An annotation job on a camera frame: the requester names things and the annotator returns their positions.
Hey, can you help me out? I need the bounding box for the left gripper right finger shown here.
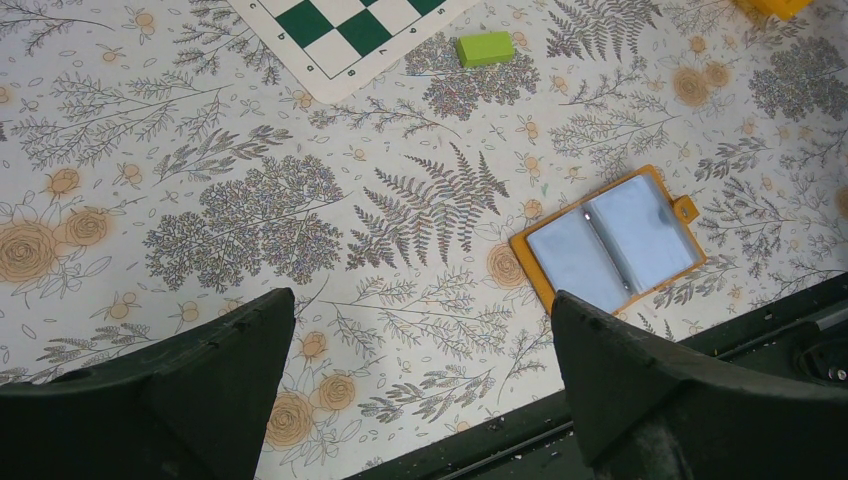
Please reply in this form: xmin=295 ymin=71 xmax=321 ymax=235
xmin=551 ymin=291 xmax=847 ymax=479

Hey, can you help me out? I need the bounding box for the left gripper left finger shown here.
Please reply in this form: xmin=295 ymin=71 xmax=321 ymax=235
xmin=1 ymin=288 xmax=296 ymax=479

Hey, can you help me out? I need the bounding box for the orange leather card holder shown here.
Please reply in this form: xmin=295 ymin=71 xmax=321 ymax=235
xmin=509 ymin=165 xmax=707 ymax=315

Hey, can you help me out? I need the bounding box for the floral tablecloth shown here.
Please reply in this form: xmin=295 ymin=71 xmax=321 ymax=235
xmin=1 ymin=1 xmax=847 ymax=479

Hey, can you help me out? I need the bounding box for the green white chessboard mat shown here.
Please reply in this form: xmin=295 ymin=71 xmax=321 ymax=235
xmin=230 ymin=0 xmax=477 ymax=104

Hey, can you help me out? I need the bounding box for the lime green block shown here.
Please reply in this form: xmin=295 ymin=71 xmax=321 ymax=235
xmin=456 ymin=31 xmax=515 ymax=68

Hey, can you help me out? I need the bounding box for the orange plastic bin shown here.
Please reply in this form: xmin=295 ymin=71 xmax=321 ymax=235
xmin=743 ymin=0 xmax=811 ymax=21

